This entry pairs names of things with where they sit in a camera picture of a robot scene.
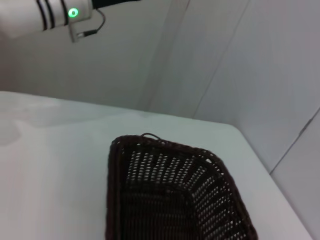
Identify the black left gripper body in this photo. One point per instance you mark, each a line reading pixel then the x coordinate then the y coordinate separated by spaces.
pixel 105 3

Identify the dark brown wicker basket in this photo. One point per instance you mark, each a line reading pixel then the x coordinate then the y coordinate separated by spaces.
pixel 162 200

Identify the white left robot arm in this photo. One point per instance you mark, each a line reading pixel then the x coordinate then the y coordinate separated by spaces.
pixel 25 17

